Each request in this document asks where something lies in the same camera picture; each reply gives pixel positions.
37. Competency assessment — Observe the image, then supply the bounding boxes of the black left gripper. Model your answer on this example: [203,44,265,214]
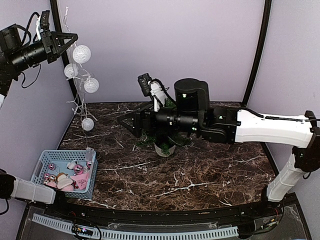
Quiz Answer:
[7,27,78,72]

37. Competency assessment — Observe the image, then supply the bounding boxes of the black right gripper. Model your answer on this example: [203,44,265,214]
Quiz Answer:
[116,99,201,138]

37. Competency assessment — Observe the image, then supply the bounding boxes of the white ball string lights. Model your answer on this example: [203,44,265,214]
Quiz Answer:
[63,6,101,133]

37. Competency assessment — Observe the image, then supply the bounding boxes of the small green christmas tree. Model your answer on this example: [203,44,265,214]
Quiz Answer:
[131,98,192,157]

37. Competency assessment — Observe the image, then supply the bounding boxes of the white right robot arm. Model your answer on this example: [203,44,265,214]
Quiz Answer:
[117,73,320,217]

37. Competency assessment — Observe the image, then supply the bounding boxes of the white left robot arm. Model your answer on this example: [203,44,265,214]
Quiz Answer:
[0,10,78,218]

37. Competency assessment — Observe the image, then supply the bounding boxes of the pink bauble ornaments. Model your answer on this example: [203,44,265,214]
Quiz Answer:
[43,160,93,192]

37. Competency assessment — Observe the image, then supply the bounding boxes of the light blue plastic basket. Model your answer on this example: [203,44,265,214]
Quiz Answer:
[31,148,98,200]

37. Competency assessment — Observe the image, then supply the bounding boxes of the white perforated cable tray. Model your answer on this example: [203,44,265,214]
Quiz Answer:
[31,213,239,240]

